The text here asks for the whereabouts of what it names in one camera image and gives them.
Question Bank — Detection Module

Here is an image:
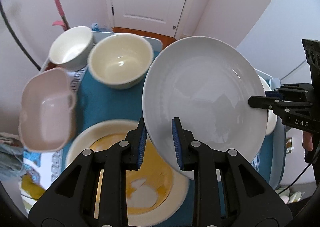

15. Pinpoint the large white plate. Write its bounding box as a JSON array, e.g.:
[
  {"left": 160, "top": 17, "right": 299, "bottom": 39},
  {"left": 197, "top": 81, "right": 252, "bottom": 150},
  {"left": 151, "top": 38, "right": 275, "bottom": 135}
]
[{"left": 142, "top": 36, "right": 267, "bottom": 171}]

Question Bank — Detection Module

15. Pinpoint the cream round bowl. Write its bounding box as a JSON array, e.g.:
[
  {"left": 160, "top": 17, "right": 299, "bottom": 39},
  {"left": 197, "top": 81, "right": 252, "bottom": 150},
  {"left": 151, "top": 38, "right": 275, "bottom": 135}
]
[{"left": 88, "top": 33, "right": 154, "bottom": 90}]

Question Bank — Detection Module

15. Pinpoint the white round bowl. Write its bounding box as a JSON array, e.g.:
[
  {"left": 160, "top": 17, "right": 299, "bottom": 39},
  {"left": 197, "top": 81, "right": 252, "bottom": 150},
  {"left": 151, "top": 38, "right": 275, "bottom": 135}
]
[{"left": 49, "top": 26, "right": 94, "bottom": 72}]

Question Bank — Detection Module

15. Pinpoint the right hand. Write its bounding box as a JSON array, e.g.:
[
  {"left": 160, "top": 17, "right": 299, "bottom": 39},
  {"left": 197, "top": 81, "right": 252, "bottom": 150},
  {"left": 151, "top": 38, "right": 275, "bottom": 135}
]
[{"left": 303, "top": 131, "right": 313, "bottom": 151}]

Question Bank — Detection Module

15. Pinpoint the cream plate yellow centre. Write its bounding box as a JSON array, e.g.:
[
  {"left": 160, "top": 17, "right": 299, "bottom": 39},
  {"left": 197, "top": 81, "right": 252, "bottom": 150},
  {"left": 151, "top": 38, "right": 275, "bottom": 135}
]
[{"left": 66, "top": 119, "right": 193, "bottom": 226}]

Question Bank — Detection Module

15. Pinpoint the pink mop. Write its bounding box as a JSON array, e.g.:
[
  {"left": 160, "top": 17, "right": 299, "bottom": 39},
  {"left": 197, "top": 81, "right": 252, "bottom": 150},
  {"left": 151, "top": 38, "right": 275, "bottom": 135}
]
[{"left": 52, "top": 0, "right": 70, "bottom": 31}]

